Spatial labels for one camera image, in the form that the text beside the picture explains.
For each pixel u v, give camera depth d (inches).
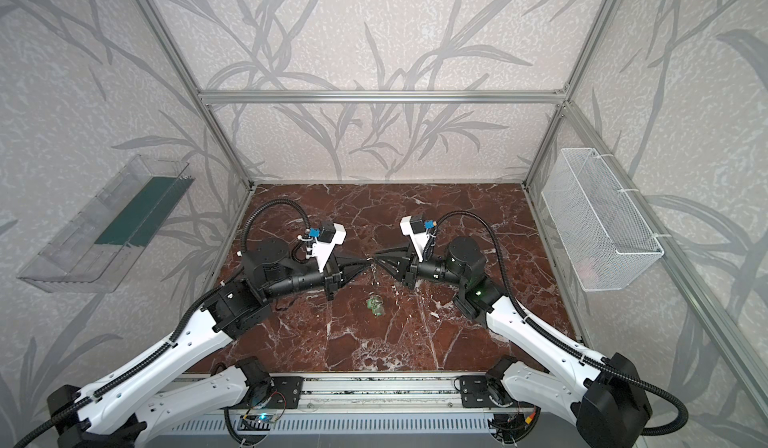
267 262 18.7
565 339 17.9
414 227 22.6
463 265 20.5
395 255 24.9
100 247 25.7
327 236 20.9
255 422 28.4
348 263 22.8
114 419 15.6
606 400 14.9
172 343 17.2
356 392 29.7
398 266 24.2
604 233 24.6
